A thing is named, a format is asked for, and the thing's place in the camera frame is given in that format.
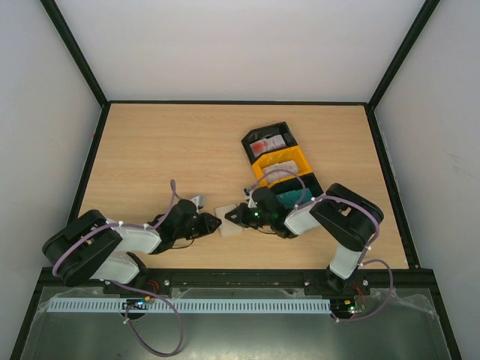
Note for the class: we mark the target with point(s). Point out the pink patterned white card stack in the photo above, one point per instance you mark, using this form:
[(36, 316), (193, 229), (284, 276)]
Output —
[(281, 169)]

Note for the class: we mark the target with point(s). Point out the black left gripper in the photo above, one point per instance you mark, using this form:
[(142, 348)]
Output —
[(207, 228)]

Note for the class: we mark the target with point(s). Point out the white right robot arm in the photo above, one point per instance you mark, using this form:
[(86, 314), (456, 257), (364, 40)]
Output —
[(353, 221)]

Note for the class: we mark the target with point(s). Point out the yellow middle bin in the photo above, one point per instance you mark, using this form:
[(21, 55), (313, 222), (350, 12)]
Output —
[(292, 153)]

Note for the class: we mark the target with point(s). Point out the black bin with teal cards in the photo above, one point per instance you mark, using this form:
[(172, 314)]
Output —
[(310, 181)]

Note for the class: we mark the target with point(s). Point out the teal card stack in bin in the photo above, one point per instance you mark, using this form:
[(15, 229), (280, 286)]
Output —
[(290, 198)]

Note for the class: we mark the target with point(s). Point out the white slotted cable duct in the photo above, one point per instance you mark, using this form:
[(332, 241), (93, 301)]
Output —
[(191, 306)]

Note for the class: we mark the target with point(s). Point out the black bin with red cards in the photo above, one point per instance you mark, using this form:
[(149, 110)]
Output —
[(266, 132)]

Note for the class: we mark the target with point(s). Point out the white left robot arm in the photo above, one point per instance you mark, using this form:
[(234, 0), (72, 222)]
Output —
[(93, 247)]

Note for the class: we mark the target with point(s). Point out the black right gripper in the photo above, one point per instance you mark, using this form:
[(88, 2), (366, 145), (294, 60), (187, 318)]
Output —
[(244, 214)]

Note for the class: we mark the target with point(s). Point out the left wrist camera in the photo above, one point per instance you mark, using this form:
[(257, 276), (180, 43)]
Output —
[(198, 201)]

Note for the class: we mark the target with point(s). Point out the red patterned white card stack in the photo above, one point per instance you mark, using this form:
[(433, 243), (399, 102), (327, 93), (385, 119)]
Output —
[(272, 143)]

